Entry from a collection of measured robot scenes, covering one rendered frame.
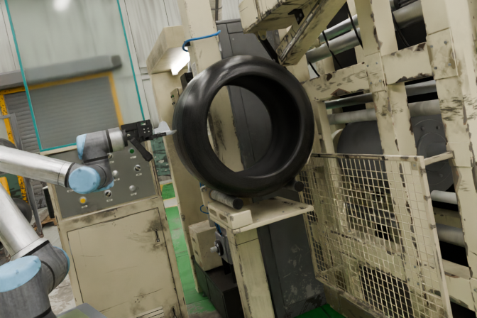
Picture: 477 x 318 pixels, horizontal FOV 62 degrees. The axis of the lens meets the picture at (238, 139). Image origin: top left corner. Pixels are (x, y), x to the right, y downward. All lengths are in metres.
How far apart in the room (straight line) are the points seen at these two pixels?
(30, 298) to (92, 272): 0.81
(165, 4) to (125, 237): 9.47
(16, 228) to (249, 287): 1.09
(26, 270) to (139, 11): 10.10
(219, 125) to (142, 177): 0.59
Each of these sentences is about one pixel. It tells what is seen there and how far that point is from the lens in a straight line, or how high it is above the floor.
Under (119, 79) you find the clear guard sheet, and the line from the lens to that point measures 2.27.
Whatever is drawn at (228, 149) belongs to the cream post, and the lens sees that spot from 1.95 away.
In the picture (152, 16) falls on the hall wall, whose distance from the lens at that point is 11.22.
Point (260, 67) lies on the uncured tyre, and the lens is 1.63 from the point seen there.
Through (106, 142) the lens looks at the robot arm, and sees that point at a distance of 1.56.
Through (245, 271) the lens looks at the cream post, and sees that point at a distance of 2.08.
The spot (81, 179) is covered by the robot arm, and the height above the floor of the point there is 1.14.
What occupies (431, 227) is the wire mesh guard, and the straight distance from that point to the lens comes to 1.43.
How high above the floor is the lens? 1.23
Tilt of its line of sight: 3 degrees down
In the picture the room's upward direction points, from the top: 12 degrees counter-clockwise
